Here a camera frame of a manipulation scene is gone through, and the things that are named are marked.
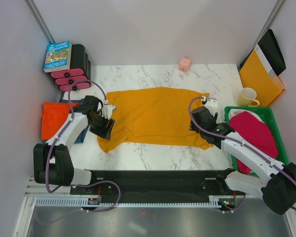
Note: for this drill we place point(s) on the mustard yellow t shirt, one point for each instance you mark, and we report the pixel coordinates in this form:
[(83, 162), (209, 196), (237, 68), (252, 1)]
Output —
[(156, 116)]

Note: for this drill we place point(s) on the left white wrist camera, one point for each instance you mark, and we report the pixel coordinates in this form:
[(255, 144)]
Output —
[(108, 110)]

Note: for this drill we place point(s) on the magenta t shirt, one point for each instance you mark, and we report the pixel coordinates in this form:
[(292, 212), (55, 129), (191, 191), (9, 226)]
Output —
[(258, 134)]

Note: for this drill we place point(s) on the pale yellow mug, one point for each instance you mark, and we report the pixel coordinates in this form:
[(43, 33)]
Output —
[(247, 98)]

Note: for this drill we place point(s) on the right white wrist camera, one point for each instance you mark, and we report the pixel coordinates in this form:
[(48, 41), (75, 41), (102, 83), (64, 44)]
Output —
[(212, 105)]

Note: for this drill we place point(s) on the orange envelope folder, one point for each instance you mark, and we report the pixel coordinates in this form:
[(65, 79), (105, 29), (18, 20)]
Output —
[(258, 74)]

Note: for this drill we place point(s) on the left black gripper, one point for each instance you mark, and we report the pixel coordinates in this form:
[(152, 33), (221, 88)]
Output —
[(104, 132)]

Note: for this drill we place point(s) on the pink cube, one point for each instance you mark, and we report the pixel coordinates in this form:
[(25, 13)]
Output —
[(184, 65)]

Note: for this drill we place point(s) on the blue treehouse book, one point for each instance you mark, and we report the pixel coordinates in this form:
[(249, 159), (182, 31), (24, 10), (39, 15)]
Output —
[(58, 57)]

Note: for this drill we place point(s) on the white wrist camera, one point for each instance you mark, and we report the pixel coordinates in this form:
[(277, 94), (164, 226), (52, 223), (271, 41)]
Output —
[(108, 110), (212, 105)]

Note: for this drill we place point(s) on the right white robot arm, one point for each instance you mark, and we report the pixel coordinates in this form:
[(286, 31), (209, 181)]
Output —
[(274, 183)]

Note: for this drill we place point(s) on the orange folded t shirt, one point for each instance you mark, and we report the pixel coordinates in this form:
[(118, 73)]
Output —
[(53, 117)]

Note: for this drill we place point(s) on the white slotted cable duct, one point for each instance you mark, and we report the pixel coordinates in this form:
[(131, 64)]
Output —
[(93, 201)]

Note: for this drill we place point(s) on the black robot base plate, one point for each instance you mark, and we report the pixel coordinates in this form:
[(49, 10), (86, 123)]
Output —
[(166, 186)]

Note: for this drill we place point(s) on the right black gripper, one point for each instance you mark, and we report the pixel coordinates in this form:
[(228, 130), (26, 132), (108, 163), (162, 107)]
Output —
[(192, 127)]

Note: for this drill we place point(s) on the green plastic bin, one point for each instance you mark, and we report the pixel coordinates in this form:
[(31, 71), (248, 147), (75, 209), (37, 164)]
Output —
[(268, 118)]

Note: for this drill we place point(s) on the white cloth in bin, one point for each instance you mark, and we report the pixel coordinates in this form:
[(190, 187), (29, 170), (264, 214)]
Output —
[(239, 115)]

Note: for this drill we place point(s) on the black pink drawer organizer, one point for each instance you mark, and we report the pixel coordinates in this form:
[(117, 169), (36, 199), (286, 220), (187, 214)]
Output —
[(79, 71)]

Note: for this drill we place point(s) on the black white folder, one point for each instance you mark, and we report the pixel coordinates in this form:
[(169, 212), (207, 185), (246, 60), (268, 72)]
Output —
[(270, 48)]

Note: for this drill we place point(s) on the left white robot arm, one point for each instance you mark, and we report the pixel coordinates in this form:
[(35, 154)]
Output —
[(52, 160)]

